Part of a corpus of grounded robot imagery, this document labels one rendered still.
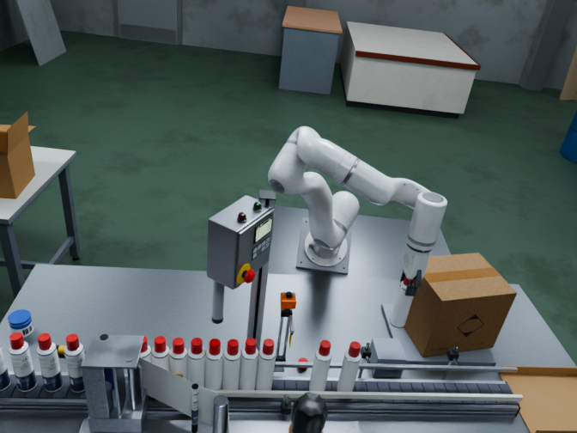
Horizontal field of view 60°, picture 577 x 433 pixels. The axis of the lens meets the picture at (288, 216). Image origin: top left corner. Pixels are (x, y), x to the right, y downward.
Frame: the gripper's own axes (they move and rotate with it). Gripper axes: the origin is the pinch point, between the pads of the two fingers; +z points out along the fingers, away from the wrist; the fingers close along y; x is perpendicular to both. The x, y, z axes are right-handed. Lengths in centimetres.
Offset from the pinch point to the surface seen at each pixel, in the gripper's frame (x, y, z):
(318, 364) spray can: -28.4, 16.4, 18.6
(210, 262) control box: -61, 11, -14
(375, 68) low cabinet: 117, -522, 63
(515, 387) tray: 45, 8, 37
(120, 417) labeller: -84, 30, 26
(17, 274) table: -166, -94, 78
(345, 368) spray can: -19.6, 16.3, 20.4
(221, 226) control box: -59, 13, -27
